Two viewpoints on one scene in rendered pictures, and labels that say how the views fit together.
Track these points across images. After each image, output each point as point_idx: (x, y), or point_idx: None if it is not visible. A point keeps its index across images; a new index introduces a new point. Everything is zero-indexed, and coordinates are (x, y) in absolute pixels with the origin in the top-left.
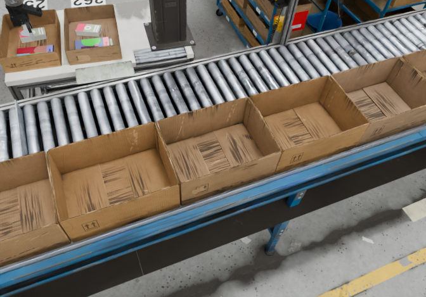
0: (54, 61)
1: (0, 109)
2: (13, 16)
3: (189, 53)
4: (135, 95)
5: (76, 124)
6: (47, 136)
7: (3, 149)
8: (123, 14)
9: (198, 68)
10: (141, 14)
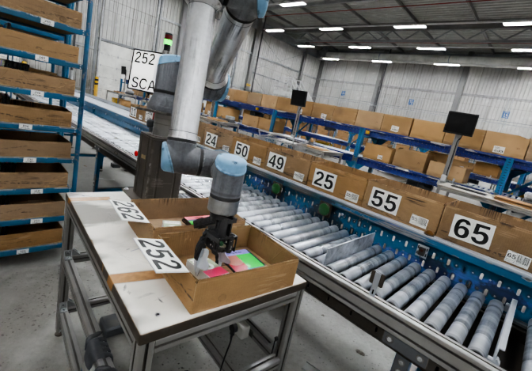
0: (252, 242)
1: (340, 274)
2: (231, 234)
3: (183, 191)
4: (252, 211)
5: (306, 232)
6: (332, 242)
7: (368, 259)
8: (115, 217)
9: (199, 192)
10: (113, 208)
